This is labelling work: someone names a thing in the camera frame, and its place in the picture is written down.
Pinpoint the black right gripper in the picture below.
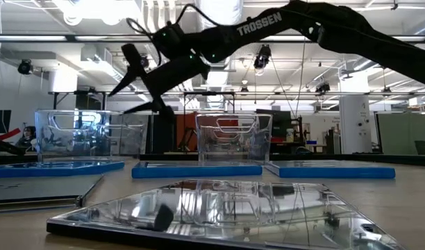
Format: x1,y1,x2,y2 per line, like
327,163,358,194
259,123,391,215
108,43,213,123

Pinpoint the blue jewel case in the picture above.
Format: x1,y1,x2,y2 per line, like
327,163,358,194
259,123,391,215
265,159,397,180
0,160,126,179
131,160,263,179

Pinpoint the clear plastic bin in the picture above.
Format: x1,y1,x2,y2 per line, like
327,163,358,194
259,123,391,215
194,112,273,164
34,109,147,163

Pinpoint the person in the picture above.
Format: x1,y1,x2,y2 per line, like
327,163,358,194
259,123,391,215
16,125,37,151

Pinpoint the black and red equipment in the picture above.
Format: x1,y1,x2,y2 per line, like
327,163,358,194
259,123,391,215
0,127,26,156

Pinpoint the white round pillar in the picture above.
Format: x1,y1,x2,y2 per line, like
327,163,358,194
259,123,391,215
338,93,373,155

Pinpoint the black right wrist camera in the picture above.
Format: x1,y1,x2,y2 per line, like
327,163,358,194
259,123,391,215
152,21,188,60

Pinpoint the black overhead rail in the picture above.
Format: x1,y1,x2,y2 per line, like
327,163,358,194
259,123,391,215
0,33,425,44

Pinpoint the green partition wall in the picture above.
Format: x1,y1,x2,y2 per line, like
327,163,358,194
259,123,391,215
375,112,425,156

